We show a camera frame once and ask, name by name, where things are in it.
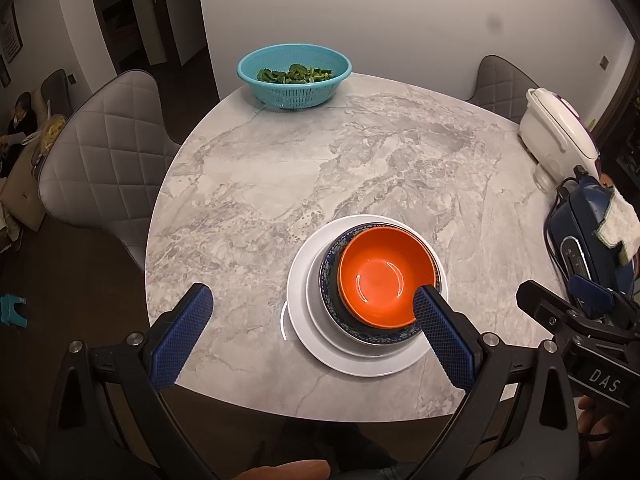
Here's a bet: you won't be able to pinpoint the blue patterned ceramic bowl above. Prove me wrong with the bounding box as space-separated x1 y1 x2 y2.
320 225 441 346

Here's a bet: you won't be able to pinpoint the yellow bag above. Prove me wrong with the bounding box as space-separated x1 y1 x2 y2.
40 115 67 153

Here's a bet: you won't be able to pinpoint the blue plastic colander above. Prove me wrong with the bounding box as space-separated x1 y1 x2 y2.
236 43 353 110

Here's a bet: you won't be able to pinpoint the orange bowl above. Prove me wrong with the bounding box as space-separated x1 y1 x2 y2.
337 227 436 328

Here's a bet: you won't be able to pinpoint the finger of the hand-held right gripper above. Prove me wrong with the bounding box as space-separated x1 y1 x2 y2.
517 280 601 338
570 274 640 328

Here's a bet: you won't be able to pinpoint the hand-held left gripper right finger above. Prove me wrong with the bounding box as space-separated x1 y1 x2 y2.
410 286 581 480

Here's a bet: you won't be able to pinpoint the large white plate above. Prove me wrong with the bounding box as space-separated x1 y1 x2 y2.
286 215 448 377

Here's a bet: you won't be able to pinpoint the white dish cloth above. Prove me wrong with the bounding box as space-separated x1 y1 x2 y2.
594 187 640 266

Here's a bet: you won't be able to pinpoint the navy electric cooking appliance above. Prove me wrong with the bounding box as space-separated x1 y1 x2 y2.
545 175 637 301

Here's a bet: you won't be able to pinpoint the person's right hand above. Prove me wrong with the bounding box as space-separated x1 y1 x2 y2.
579 397 616 443

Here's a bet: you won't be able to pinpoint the black power cord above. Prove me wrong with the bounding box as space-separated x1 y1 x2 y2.
544 165 588 261

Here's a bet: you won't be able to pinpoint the person's leg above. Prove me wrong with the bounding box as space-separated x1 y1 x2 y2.
235 460 332 480

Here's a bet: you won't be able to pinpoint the teal plastic stool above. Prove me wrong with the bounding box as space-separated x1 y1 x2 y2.
0 295 27 331

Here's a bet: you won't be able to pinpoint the dark slatted wall frame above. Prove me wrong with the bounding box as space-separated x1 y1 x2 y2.
0 10 24 63

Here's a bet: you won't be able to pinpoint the white purple rice cooker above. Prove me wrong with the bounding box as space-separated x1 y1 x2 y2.
519 87 601 177

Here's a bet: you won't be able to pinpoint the green leafy vegetables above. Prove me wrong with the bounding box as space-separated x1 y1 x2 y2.
256 62 335 85

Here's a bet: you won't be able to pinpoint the dark grey quilted chair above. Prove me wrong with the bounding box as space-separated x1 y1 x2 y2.
465 55 541 126

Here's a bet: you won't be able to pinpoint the medium white plate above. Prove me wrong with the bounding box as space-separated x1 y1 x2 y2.
305 220 443 359

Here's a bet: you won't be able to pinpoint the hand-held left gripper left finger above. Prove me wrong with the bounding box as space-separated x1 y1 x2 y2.
42 283 214 480

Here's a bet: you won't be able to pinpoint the light grey quilted chair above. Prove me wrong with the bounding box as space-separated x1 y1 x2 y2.
37 70 183 271

